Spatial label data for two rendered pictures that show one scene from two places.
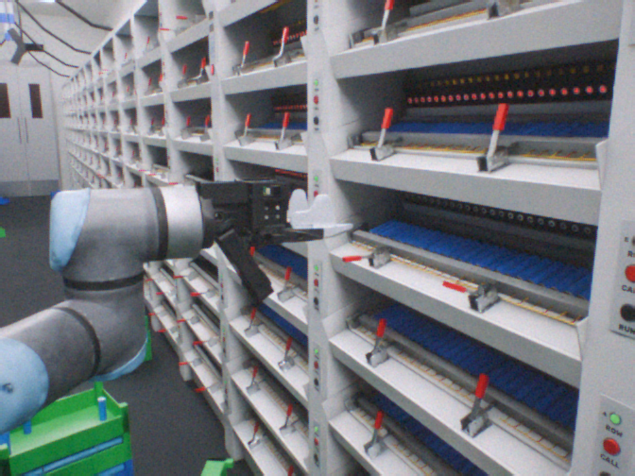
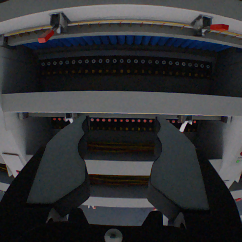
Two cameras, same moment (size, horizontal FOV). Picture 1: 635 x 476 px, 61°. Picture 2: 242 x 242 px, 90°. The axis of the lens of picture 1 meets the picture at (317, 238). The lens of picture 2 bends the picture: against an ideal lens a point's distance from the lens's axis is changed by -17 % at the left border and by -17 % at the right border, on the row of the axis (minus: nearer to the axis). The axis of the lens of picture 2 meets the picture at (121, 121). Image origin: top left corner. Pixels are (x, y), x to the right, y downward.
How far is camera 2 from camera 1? 0.75 m
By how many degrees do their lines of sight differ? 75
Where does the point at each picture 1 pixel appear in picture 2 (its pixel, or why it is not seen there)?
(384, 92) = (208, 131)
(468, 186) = (78, 103)
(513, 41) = not seen: hidden behind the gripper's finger
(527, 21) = not seen: hidden behind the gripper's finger
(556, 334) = (7, 27)
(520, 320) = (28, 21)
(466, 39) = (96, 169)
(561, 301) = (23, 41)
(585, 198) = (8, 106)
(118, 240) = not seen: outside the picture
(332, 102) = (229, 149)
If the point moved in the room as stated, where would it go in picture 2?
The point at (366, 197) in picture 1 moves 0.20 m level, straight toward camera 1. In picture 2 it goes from (235, 71) to (199, 75)
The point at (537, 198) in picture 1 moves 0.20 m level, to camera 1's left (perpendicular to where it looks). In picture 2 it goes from (30, 102) to (18, 163)
